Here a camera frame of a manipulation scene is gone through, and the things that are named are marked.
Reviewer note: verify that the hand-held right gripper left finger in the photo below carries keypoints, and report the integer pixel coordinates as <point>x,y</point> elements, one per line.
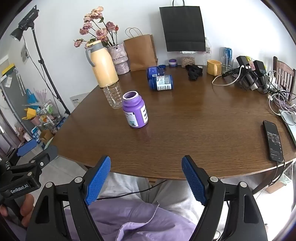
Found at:
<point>98,180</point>

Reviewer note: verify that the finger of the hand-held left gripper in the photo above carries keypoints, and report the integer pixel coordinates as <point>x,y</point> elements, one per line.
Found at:
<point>47,156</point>
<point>26,147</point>

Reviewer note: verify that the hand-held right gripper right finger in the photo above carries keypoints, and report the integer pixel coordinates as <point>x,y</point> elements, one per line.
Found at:
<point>194,180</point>

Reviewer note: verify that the person's left hand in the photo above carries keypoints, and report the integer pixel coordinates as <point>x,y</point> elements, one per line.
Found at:
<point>26,208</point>

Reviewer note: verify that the cardboard box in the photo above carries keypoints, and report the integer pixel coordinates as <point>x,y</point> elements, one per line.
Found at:
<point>46,136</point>
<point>276,187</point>

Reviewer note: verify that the grey refrigerator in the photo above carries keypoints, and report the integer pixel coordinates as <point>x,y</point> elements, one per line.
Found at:
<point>9,102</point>

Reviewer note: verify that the blue bag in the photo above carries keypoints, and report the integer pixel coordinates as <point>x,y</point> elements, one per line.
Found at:
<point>31,96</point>

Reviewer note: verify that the lilac garment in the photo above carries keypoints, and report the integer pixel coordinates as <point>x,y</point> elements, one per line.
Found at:
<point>138,222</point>

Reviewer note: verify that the white paper sheet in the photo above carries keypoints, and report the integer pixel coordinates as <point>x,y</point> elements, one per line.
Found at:
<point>78,99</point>

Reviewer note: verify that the purple open bottle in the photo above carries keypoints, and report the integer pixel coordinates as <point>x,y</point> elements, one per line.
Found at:
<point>135,109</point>

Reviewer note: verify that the black light stand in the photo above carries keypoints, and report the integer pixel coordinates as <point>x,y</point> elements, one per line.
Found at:
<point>44,67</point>

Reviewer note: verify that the clear plastic bottle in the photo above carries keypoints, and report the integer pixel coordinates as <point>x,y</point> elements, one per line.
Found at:
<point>113,96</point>

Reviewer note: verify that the black smartphone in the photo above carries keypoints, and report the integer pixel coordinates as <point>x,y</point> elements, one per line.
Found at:
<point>274,140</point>

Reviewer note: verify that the blue bottle with white label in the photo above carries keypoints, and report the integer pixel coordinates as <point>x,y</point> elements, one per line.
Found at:
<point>161,83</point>

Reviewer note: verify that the yellow thermos jug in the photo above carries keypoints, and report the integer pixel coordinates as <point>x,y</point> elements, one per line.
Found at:
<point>104,67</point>

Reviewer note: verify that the black cloth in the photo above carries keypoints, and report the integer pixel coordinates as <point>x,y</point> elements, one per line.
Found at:
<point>193,71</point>

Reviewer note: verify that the grey tablet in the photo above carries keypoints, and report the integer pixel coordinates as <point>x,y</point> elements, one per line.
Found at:
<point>291,126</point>

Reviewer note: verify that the black bar device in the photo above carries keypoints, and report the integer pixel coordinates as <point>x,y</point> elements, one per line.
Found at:
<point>230,73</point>

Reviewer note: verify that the yellow mug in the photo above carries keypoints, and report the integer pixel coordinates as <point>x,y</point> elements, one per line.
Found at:
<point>212,67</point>

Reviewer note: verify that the blue bottle cap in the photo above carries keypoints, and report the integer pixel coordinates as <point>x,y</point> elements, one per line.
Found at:
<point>162,67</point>

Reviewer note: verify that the clear drinking glass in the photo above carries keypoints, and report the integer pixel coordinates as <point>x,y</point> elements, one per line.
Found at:
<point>227,66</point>

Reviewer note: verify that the glass jar of oats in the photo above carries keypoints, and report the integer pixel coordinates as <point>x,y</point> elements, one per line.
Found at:
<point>187,61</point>

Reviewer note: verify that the pink ceramic vase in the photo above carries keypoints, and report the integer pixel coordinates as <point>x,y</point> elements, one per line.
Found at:
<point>119,58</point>

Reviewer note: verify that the black video light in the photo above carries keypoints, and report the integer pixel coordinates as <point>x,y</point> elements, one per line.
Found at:
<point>25,22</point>

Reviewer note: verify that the tall clear water bottle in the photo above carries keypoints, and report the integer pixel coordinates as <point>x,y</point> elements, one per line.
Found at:
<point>207,52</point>

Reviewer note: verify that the dried pink flowers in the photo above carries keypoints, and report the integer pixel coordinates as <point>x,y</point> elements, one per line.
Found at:
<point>100,33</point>

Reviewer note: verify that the brown paper bag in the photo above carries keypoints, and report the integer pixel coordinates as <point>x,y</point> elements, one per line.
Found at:
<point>141,53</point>

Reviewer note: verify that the wooden chair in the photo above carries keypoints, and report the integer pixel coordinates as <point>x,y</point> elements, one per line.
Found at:
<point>285,71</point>

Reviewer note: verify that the black paper bag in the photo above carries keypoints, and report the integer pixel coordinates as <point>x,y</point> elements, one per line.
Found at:
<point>182,27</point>

